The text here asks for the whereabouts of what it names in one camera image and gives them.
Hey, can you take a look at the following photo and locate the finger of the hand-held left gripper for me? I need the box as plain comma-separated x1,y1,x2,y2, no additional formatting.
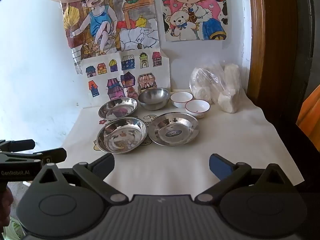
0,139,35,153
14,148,67,167

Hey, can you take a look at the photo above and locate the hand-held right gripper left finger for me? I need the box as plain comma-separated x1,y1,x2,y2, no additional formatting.
31,152,129,204

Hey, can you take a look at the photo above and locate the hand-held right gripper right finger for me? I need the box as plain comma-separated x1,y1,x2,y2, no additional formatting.
194,153,294,204

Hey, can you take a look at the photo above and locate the deep steel plate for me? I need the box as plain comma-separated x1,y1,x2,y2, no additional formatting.
96,117,148,154

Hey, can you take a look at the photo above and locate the small shallow steel plate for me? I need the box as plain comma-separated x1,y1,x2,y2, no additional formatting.
98,98,138,120

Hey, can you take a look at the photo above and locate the white bowl with red rim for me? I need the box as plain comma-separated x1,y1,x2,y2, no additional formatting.
185,99,210,119
170,91,193,108

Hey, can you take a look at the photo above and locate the steel bowl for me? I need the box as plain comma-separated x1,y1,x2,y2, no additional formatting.
138,88,170,111

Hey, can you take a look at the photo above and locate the pale green plastic object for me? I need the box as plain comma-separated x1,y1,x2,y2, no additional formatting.
7,216,25,240

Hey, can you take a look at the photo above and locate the white printed cloth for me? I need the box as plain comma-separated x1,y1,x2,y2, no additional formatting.
59,89,305,195

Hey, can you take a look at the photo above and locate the clear plastic bag of white items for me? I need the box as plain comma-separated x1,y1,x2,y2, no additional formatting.
189,61,242,114

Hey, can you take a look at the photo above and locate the drawing of colourful houses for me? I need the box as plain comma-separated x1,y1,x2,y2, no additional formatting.
75,50,172,108

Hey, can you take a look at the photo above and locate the orange object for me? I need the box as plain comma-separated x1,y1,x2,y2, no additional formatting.
296,85,320,153

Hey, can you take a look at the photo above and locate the drawing of child with fan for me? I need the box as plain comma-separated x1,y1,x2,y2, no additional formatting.
61,0,161,55

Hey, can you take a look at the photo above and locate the drawing of child with teddy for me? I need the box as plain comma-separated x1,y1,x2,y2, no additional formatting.
162,0,229,42

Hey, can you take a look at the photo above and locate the wooden door frame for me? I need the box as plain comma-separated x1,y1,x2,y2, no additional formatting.
246,0,300,120

